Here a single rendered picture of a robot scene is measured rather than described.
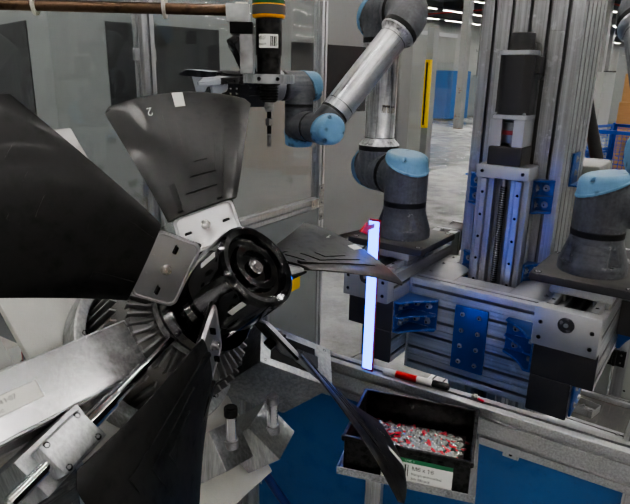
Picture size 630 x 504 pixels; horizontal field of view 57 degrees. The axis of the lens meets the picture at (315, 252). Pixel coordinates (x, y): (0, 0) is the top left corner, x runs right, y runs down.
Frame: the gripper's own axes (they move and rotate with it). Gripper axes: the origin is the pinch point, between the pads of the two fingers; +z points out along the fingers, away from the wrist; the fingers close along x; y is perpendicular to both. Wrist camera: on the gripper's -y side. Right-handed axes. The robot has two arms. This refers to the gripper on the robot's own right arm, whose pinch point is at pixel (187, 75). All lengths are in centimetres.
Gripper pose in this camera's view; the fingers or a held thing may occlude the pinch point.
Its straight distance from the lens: 145.6
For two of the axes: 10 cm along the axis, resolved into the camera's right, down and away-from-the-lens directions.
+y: -0.8, 9.1, 4.0
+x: -4.7, -3.9, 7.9
